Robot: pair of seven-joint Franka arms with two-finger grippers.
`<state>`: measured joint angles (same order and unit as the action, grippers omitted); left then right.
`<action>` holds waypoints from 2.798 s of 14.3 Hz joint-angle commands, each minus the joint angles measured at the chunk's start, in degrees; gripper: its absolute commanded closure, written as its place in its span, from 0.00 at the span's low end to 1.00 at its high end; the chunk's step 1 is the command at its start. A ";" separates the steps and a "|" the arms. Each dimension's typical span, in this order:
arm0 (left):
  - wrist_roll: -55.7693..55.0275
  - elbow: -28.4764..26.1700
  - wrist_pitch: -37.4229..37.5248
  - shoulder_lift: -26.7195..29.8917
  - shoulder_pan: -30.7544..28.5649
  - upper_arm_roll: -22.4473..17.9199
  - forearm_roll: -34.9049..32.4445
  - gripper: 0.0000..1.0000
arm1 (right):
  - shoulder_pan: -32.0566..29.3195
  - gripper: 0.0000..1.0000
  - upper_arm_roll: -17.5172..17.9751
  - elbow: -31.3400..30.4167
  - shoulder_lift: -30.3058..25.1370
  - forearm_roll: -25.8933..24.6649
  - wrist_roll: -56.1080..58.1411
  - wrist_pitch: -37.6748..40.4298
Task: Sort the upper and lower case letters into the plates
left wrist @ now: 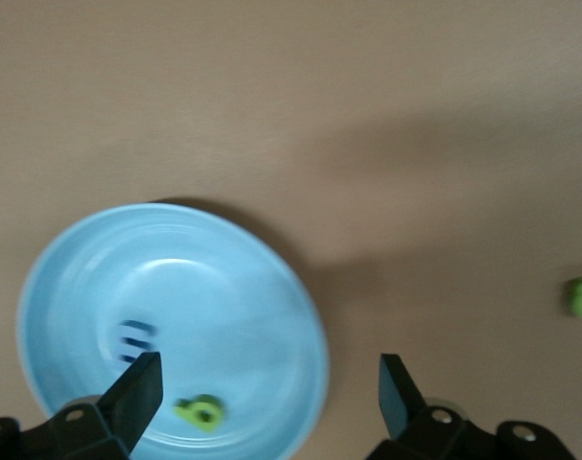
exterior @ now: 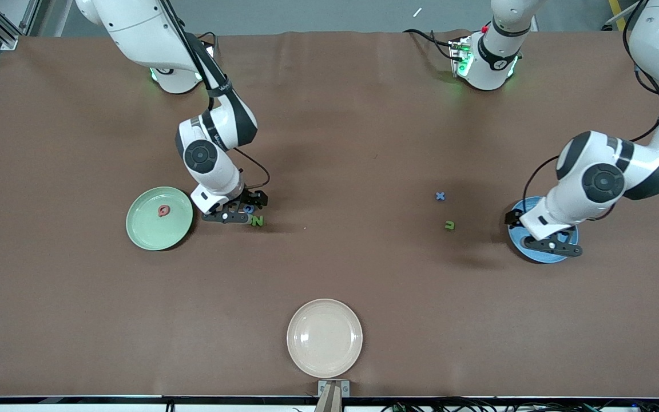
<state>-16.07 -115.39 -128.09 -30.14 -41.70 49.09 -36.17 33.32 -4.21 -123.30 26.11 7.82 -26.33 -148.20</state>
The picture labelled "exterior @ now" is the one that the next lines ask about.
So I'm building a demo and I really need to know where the blue plate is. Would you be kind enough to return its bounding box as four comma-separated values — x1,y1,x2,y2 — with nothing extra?
507,196,579,264

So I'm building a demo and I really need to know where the aluminium table edge rail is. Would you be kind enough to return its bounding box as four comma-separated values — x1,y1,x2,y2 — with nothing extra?
0,394,659,408

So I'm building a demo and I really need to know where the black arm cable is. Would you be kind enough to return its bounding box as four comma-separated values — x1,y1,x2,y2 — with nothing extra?
158,0,271,192
521,0,659,224

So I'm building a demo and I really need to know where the light green plate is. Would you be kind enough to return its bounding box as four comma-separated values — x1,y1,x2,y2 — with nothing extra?
126,187,194,251

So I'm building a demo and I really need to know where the grey camera pole bracket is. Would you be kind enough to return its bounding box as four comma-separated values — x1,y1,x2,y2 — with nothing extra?
315,379,351,412

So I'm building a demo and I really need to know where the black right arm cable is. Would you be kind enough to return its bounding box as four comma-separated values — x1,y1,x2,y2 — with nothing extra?
158,0,271,192

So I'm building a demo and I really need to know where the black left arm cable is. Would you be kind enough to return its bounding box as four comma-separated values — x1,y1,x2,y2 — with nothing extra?
521,0,659,224

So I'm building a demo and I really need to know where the brown table cover mat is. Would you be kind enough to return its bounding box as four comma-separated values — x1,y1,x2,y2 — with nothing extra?
0,30,659,398

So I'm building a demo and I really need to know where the black base cable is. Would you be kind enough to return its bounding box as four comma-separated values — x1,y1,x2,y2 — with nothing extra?
403,27,462,61

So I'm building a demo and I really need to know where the beige plate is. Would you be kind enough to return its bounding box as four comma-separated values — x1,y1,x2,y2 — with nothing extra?
287,299,363,378

